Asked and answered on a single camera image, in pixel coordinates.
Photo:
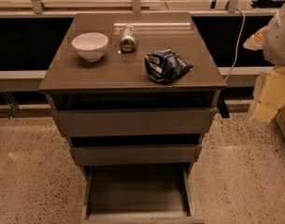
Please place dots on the grey bottom drawer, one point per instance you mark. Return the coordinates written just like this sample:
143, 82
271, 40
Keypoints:
138, 194

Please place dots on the grey middle drawer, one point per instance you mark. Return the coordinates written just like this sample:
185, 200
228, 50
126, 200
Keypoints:
137, 149

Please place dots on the white ceramic bowl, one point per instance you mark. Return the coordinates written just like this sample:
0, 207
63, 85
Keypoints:
90, 46

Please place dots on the grey top drawer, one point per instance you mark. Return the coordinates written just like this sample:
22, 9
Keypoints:
88, 114

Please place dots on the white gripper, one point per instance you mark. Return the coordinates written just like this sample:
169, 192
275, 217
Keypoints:
278, 42

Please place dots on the grey drawer cabinet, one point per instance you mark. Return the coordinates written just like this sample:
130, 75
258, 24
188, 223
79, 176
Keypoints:
119, 71

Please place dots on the grey drawer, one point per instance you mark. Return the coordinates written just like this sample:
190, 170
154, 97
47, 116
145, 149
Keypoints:
88, 114
137, 149
138, 194

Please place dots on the crushed silver soda can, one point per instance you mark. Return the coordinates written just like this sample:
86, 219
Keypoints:
128, 38

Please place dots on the blue chip bag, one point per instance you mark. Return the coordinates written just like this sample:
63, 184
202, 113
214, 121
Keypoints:
165, 66

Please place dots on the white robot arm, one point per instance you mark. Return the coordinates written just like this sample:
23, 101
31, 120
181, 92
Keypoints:
273, 52

